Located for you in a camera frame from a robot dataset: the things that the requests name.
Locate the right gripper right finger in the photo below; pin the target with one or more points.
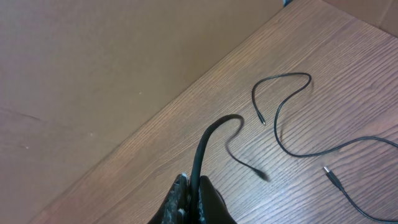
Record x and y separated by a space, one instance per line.
211 206

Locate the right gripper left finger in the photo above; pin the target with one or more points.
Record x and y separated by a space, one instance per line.
173 209

